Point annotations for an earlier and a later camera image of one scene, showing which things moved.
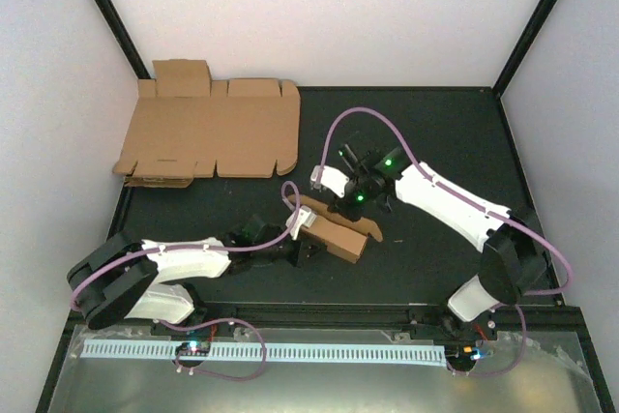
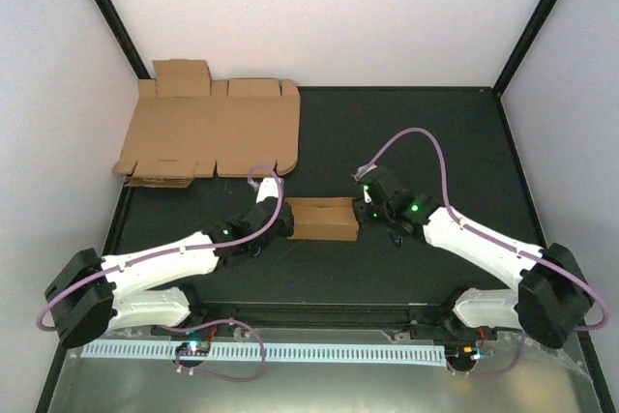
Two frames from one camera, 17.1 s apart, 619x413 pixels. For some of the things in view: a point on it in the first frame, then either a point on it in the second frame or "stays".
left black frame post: [108, 11] stays
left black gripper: [304, 252] → [287, 228]
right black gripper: [353, 213] → [364, 220]
